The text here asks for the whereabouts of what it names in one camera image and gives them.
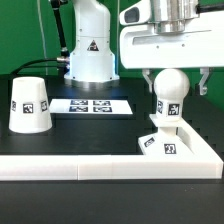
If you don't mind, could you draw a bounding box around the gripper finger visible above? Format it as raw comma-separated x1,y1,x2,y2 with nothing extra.
142,69,154,93
198,67,211,95

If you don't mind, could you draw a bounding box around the black cable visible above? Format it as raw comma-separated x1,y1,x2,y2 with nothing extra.
10,57,70,75

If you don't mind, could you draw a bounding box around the white lamp bulb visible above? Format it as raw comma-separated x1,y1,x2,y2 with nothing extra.
154,69,190,121

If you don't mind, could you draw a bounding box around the white L-shaped corner fence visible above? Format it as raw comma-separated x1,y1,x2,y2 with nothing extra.
0,122,223,181

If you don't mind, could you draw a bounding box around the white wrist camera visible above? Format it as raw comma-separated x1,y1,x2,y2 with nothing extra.
119,0,152,26

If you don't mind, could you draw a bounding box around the white lamp shade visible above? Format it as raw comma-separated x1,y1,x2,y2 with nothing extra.
9,77,52,134

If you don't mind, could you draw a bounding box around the white lamp base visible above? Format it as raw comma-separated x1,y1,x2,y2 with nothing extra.
138,114,191,158

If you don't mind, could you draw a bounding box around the white marker tag plate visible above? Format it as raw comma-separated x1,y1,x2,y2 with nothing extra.
50,99,132,115

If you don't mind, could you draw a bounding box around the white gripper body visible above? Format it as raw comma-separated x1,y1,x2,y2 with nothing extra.
120,11,224,69

